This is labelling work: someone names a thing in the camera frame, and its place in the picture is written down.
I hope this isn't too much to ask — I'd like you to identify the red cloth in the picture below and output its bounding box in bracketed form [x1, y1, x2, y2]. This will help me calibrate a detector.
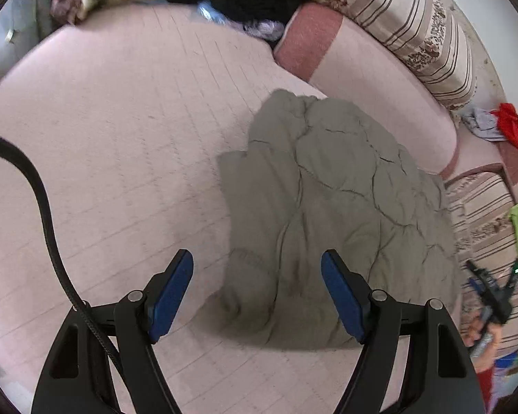
[496, 102, 518, 149]

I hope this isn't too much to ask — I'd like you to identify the grey cloth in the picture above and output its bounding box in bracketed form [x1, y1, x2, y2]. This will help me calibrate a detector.
[461, 107, 507, 142]

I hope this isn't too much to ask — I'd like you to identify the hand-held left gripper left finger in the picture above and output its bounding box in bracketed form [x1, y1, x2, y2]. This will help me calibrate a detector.
[31, 249, 195, 414]

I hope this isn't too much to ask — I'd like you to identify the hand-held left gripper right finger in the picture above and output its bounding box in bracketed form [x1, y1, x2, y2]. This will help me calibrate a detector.
[320, 249, 486, 414]

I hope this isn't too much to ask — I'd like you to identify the black cable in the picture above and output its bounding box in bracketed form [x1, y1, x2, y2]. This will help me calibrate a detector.
[0, 129, 124, 369]

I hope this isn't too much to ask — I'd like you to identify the grey quilted padded jacket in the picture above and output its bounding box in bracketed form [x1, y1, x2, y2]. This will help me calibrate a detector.
[218, 88, 464, 350]

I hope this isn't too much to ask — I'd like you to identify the striped floral bolster pillow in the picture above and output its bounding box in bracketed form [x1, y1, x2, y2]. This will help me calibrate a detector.
[261, 0, 478, 110]

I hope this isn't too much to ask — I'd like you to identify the striped floral seat cushion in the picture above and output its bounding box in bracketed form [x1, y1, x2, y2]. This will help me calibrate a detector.
[442, 170, 518, 354]

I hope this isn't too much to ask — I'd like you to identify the pink cushion with dark band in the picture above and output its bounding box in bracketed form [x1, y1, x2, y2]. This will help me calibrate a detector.
[274, 2, 460, 177]

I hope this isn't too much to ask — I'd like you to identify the person's right hand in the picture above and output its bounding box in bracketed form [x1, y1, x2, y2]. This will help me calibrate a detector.
[461, 313, 503, 374]

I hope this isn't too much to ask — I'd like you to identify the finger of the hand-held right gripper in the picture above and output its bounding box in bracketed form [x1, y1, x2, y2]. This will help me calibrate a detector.
[465, 259, 492, 299]

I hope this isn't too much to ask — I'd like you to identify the blue white cloth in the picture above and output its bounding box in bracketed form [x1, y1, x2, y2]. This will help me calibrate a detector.
[196, 2, 286, 41]

